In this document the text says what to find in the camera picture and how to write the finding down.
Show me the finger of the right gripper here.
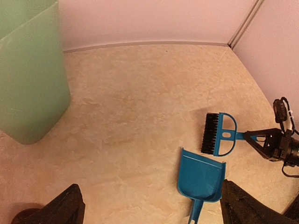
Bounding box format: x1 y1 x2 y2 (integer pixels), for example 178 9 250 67
245 137 271 159
244 128 281 139

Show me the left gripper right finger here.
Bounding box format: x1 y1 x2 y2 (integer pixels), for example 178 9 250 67
220 179 299 224

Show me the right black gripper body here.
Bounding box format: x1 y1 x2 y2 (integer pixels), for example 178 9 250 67
267 129 292 161

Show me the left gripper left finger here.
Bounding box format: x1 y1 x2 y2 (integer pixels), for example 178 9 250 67
21 184 85 224

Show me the blue hand brush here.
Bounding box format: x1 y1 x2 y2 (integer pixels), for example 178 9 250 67
201 112 244 157

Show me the blue plastic dustpan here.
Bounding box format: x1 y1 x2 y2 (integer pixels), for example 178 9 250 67
178 149 227 224

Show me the teal plastic waste bin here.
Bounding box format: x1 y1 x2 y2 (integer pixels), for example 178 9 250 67
0 0 71 145

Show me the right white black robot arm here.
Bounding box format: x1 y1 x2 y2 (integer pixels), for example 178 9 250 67
244 128 299 167

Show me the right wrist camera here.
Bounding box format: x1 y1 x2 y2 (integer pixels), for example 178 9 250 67
273 97 294 133

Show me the right metal corner post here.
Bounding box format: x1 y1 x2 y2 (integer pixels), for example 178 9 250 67
228 0 264 50

